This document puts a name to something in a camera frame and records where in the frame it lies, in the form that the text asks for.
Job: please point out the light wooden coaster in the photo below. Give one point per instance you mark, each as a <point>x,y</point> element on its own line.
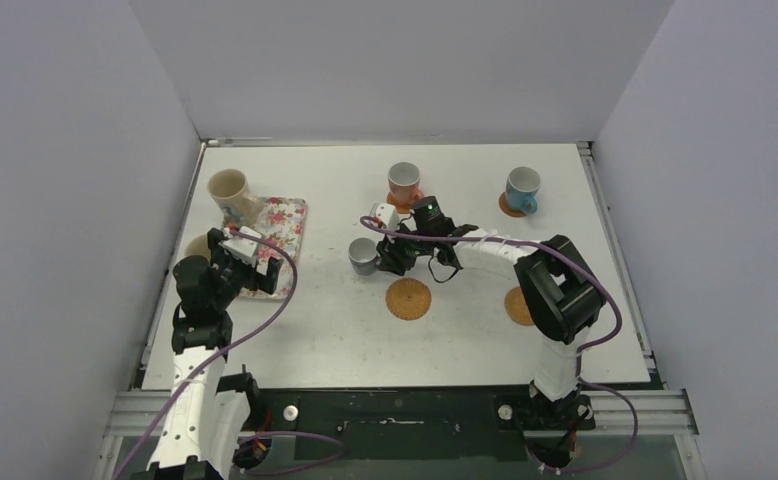
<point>505,208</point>
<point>404,207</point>

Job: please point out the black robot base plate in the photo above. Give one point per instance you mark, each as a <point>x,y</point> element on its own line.
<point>540,426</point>

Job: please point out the floral rectangular tray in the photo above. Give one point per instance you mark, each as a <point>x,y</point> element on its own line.
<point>281,221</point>

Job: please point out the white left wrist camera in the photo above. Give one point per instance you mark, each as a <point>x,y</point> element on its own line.
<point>240,244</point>

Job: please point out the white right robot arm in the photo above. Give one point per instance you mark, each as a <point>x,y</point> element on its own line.
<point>555,282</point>

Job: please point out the woven rattan coaster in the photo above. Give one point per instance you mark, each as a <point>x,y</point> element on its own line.
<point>408,299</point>
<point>516,307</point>

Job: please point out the aluminium table frame rail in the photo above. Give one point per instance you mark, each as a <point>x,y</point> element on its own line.
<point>657,412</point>

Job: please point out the small white cup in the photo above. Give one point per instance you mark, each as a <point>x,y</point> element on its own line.
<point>363,256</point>

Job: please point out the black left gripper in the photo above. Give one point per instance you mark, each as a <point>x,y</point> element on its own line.
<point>256,280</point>

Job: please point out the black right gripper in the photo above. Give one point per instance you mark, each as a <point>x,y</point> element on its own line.
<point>393,251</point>

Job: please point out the pink mug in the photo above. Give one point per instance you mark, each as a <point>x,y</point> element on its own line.
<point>403,179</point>

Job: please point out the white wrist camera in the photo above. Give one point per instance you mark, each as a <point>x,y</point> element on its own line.
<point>386,216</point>
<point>240,244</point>

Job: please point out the blue mug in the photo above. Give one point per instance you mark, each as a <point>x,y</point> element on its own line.
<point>522,186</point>

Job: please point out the cream cup at table edge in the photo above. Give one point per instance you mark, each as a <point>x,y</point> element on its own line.
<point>198,247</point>

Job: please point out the large cream mug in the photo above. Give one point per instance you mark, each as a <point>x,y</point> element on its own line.
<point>230,190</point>

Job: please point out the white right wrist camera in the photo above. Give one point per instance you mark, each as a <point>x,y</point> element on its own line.
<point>386,216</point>

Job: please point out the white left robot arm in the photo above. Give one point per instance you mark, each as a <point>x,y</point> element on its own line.
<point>201,424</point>

